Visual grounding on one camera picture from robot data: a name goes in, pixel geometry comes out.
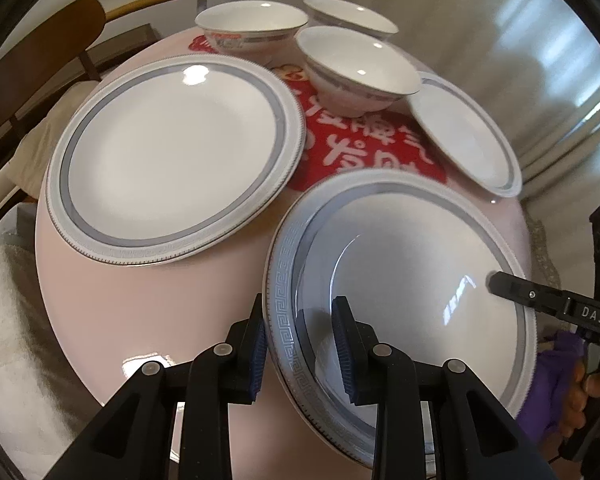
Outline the small plate grey rim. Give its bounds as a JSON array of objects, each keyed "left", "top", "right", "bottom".
[{"left": 407, "top": 72, "right": 522, "bottom": 198}]

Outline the large plate grey rim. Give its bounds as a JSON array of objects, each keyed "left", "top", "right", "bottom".
[{"left": 45, "top": 53, "right": 306, "bottom": 266}]

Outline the white bowl with label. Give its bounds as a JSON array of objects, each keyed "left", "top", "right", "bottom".
[{"left": 195, "top": 0, "right": 309, "bottom": 65}]

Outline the right hand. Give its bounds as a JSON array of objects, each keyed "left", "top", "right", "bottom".
[{"left": 541, "top": 360, "right": 600, "bottom": 458}]

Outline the purple cloth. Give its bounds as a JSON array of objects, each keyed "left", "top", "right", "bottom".
[{"left": 517, "top": 330, "right": 584, "bottom": 444}]

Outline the white curtain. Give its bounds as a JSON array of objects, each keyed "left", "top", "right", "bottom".
[{"left": 319, "top": 0, "right": 600, "bottom": 201}]

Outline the brown wooden chair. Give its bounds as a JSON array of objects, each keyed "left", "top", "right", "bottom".
[{"left": 0, "top": 0, "right": 106, "bottom": 127}]

